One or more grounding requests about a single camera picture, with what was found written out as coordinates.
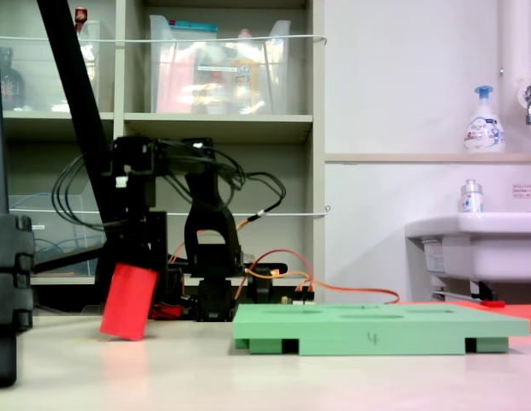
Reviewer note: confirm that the orange label bottle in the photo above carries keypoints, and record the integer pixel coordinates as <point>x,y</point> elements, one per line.
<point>245,81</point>

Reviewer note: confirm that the large clear plastic bin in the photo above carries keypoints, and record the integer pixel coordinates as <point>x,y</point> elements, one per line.
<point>184,85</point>

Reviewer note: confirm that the clear bin with dark bottle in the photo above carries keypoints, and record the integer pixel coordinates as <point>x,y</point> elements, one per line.
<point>34,85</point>

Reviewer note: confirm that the black table clamp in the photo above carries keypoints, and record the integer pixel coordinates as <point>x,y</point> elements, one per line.
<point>265,282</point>

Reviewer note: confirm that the red base bracket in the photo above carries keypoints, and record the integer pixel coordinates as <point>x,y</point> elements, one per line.
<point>171,310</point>

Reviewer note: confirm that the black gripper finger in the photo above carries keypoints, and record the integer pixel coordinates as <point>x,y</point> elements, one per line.
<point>106,274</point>
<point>162,291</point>

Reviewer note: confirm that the beige shelf unit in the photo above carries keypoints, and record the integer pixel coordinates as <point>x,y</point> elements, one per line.
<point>218,124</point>

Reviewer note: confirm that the white sink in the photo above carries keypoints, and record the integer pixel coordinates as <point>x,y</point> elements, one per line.
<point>484,248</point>

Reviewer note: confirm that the teal topped package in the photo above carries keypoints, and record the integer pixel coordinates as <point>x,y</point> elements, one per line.
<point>192,25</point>

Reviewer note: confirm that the white notice sticker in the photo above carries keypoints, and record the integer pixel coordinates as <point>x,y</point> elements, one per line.
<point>526,191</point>

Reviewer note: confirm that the red square block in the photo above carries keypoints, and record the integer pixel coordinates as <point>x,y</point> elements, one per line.
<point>128,301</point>

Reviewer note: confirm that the notched black tripod leg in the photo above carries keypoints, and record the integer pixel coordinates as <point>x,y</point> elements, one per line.
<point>8,265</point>

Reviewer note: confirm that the dark round bottle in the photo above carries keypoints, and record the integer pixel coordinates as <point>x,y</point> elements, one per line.
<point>10,85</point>

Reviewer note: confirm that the white foam soap bottle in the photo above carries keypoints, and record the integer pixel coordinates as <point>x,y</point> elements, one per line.
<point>484,128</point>

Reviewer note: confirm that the circuit board with green terminal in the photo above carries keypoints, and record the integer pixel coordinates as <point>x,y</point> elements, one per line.
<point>300,300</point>

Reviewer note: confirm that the small clear sanitiser bottle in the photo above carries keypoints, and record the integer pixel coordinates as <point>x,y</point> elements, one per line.
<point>471,199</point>

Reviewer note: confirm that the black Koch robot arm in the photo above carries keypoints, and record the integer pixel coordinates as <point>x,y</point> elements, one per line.
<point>205,188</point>

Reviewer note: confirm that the green shape sorting board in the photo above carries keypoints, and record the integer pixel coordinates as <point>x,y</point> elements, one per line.
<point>334,334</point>

